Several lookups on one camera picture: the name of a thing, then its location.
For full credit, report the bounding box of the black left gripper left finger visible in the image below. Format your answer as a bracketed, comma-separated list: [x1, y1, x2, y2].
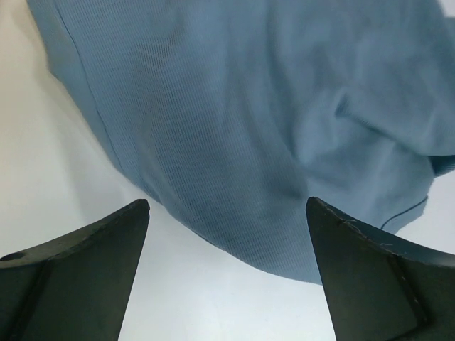
[1, 199, 149, 341]

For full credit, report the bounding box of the grey-blue tank top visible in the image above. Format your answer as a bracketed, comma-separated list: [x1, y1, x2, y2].
[28, 1, 454, 283]

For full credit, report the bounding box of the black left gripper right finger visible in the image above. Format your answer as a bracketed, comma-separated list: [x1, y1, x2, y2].
[306, 197, 454, 341]

